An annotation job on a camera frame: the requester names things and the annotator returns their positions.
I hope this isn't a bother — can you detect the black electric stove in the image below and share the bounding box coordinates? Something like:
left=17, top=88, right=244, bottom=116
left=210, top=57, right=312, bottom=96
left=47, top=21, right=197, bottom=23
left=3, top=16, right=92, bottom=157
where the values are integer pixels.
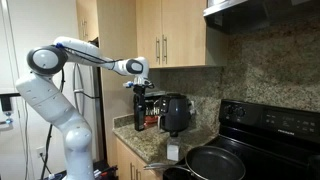
left=173, top=98, right=320, bottom=180

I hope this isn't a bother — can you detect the steel range hood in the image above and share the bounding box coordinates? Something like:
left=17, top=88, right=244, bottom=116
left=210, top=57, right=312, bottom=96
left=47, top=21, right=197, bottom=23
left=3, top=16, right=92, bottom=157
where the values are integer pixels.
left=202, top=0, right=320, bottom=36

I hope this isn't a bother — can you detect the red black food bag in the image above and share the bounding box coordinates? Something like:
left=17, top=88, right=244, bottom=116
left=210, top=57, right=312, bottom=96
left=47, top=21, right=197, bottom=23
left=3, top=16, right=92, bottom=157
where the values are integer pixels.
left=143, top=91, right=168, bottom=129

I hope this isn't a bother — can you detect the black nonstick frying pan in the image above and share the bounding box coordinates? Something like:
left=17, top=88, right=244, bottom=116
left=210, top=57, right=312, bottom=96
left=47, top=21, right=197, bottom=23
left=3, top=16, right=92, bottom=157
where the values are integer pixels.
left=143, top=145, right=247, bottom=180

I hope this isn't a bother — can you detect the small black pot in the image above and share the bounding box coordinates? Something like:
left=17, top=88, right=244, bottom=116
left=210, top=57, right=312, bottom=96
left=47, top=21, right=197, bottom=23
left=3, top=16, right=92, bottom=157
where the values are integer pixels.
left=162, top=165, right=195, bottom=180

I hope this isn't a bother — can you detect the light wood narrow cabinet door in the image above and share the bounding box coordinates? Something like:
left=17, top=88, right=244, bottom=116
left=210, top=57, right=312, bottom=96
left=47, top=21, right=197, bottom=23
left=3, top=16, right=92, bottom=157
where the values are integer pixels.
left=135, top=0, right=163, bottom=69

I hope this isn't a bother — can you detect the white backsplash outlet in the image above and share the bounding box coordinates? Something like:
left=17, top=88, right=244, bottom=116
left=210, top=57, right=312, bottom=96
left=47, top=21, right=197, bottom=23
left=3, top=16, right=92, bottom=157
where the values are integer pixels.
left=189, top=99, right=197, bottom=116

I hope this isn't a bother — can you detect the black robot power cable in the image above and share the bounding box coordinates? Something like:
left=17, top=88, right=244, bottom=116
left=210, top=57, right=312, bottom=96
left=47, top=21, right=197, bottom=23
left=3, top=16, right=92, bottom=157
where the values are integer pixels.
left=39, top=123, right=54, bottom=180

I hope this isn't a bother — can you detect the white wall outlet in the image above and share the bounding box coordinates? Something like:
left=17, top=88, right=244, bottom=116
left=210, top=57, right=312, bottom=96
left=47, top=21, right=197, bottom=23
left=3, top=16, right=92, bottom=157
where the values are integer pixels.
left=35, top=145, right=47, bottom=158

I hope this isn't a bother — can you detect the light wood wide cabinet door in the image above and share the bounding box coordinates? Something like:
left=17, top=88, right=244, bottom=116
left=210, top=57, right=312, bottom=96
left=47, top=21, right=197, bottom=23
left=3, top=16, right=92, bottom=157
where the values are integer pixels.
left=161, top=0, right=208, bottom=67

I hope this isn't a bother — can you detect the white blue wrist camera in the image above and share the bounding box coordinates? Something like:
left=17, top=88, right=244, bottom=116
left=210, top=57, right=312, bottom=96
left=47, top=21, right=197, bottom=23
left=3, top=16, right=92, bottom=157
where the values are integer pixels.
left=123, top=80, right=136, bottom=89

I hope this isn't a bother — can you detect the light wood base cabinet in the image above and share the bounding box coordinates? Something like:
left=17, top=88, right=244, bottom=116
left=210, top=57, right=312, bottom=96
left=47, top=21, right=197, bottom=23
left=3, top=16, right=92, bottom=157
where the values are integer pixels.
left=115, top=137, right=164, bottom=180

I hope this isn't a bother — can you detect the metal handle of wide door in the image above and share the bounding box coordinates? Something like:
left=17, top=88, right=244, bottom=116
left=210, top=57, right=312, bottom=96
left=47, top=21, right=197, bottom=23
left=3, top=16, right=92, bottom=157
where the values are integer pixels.
left=161, top=34, right=169, bottom=65

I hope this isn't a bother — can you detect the small wood cabinet door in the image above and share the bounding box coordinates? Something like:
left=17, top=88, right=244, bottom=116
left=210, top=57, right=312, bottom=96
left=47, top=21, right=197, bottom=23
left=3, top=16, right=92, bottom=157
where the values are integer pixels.
left=75, top=0, right=100, bottom=43

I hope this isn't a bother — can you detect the metal handle of narrow door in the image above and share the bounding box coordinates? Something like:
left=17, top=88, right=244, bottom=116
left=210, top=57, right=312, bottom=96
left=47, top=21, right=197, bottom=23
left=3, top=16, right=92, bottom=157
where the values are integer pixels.
left=155, top=36, right=161, bottom=66

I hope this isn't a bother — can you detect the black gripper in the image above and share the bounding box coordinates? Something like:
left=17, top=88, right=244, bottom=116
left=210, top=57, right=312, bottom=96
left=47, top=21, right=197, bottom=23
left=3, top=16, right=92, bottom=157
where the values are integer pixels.
left=132, top=85, right=147, bottom=111

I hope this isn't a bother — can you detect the dark glass bottle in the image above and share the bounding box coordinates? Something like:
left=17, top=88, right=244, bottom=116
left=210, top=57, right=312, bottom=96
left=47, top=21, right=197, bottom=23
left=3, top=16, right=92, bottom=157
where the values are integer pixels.
left=133, top=108, right=146, bottom=132

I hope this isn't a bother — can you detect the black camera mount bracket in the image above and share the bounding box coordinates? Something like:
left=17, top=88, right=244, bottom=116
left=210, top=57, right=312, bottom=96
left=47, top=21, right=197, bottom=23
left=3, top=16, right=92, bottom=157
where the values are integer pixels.
left=0, top=92, right=22, bottom=126

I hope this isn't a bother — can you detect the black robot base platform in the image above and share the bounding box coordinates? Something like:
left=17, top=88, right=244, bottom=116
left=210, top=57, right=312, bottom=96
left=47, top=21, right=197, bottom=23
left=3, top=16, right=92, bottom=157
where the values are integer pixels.
left=43, top=159, right=119, bottom=180

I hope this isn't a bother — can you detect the black coffee maker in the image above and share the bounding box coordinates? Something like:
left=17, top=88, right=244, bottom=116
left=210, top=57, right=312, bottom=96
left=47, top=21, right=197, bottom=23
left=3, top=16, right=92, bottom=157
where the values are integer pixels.
left=157, top=92, right=193, bottom=138

